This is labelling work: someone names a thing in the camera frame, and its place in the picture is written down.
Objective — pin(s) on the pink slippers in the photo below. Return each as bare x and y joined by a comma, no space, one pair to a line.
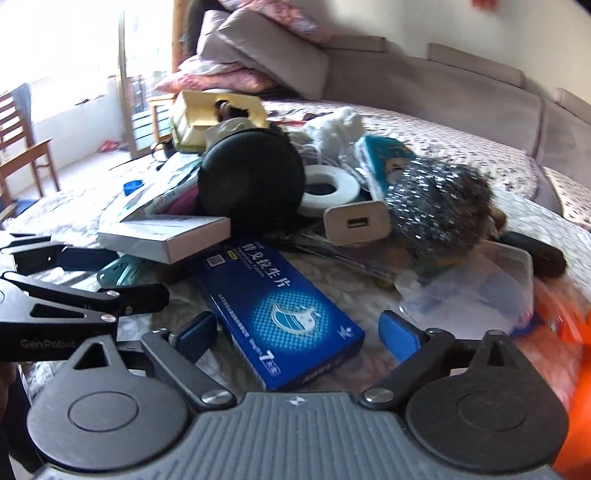
110,146

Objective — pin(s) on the pink patterned pillow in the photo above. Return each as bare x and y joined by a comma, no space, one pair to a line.
277,16
212,83

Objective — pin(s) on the white tape roll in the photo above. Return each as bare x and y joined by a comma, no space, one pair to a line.
344,191

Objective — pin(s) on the silver glitter pouch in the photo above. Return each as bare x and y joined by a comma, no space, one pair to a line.
434,198

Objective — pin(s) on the small plush doll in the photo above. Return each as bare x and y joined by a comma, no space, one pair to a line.
231,110

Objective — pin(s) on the black round case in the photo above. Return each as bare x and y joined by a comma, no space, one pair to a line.
251,180

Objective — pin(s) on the quilted cloth-covered desktop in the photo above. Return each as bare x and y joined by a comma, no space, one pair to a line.
369,300

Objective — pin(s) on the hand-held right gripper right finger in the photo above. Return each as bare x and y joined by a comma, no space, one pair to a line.
398,333

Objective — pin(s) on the blue bottle cap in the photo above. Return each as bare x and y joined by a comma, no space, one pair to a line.
133,186

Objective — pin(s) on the orange plastic bag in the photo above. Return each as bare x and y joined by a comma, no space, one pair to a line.
577,369

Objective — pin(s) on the white USB charger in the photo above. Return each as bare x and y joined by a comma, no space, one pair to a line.
341,226

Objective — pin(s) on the dark hanging jacket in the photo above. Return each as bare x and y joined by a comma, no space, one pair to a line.
187,27

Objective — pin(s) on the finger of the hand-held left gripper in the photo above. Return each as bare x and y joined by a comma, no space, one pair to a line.
138,297
85,259

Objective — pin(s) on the blue medicine box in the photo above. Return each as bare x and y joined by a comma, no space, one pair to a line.
277,314

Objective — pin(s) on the wooden stool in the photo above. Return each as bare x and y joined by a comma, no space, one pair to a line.
159,115

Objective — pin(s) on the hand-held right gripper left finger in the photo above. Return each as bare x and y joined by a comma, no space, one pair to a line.
198,333

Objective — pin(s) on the white pink tube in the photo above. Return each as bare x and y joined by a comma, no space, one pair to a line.
180,196

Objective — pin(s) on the wooden chair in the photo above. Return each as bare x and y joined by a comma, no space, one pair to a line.
23,152

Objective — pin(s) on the cream yellow bag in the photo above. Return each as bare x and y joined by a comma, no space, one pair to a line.
194,110

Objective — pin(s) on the short quilted sofa cover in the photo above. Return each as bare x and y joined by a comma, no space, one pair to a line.
575,198

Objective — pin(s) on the clear plastic container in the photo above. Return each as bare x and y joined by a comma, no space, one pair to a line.
485,277

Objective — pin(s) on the long quilted sofa cover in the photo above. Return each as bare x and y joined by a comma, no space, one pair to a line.
438,134

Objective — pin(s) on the grey fabric sofa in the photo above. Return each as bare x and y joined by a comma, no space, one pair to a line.
415,78

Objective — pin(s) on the blue snack packet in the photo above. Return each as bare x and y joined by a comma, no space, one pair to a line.
383,157

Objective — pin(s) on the large grey cushion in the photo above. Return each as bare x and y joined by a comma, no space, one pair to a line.
272,50

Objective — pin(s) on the white plastic packet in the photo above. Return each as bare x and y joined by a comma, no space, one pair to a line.
134,201

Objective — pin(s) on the glass balcony door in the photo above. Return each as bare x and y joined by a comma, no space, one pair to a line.
124,78

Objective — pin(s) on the white flat box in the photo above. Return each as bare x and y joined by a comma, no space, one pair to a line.
161,235

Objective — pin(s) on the red knot wall ornament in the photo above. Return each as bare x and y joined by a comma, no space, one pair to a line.
482,2

